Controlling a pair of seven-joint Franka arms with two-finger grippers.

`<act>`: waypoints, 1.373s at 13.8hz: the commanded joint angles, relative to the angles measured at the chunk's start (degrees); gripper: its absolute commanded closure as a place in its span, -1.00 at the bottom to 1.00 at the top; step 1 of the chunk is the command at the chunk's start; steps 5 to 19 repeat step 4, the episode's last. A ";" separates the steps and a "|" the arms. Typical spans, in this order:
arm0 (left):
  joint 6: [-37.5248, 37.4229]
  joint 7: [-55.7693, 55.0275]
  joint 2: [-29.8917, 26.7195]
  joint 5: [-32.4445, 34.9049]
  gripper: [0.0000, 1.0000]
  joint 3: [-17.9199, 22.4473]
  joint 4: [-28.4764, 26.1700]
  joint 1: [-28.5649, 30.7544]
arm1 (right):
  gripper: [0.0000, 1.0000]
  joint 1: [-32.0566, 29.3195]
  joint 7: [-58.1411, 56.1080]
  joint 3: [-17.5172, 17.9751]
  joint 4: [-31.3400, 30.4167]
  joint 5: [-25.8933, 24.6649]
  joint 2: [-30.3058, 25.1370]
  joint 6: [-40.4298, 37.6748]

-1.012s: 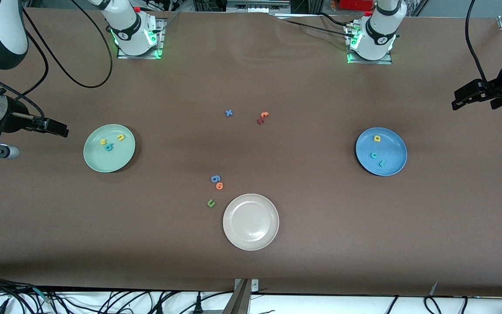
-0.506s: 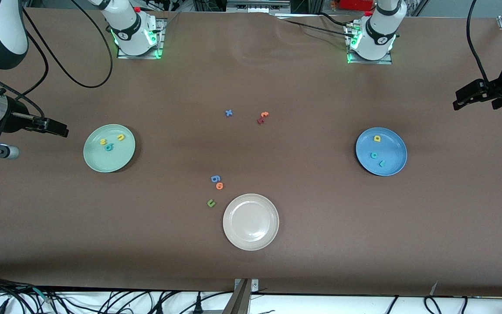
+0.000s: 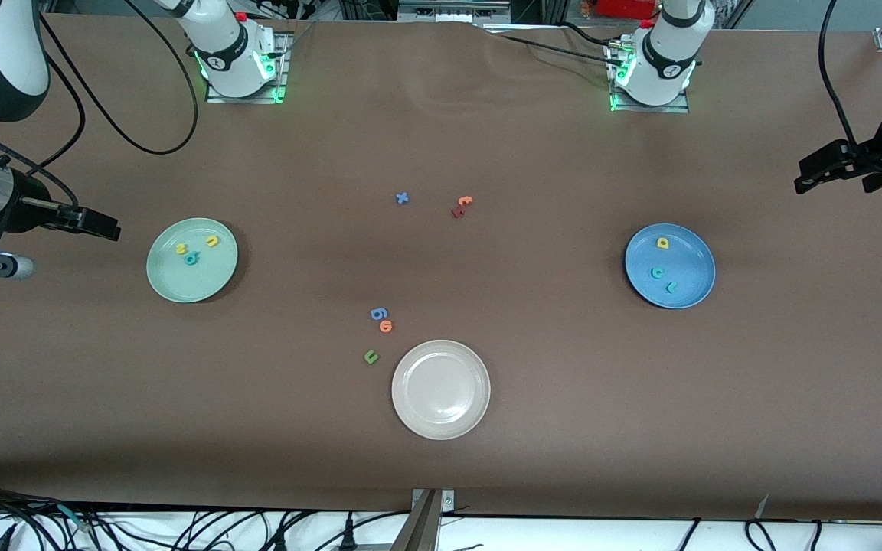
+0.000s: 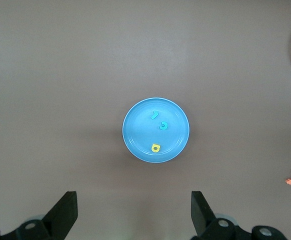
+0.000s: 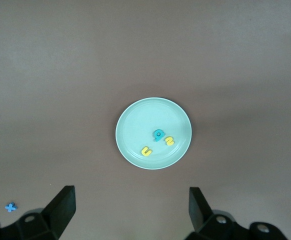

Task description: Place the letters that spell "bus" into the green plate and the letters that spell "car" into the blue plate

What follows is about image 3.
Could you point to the blue plate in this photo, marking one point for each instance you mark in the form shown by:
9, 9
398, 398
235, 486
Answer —
690, 260

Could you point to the silver metal bracket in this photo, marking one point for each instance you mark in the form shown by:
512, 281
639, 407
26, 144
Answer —
449, 501

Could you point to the red box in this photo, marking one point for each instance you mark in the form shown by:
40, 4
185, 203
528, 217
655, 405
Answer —
625, 8

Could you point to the grey metal frame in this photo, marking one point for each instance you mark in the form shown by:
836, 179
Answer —
449, 11

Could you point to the beige plate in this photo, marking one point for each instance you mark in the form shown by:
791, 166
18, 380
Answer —
441, 390

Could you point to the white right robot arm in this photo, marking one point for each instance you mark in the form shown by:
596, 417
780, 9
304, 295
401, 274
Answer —
227, 46

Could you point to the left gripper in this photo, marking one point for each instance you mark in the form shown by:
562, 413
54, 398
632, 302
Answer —
880, 150

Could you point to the brown table cover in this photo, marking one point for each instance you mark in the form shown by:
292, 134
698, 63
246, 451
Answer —
441, 467

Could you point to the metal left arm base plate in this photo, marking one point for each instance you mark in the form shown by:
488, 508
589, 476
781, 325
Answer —
682, 105

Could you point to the aluminium profile beam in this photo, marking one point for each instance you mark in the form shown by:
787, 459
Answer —
422, 528

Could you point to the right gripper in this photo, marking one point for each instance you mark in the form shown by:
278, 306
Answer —
26, 210

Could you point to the teal foam number 6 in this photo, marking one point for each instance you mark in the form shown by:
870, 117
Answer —
191, 259

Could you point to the green plate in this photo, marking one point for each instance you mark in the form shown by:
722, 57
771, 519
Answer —
204, 279

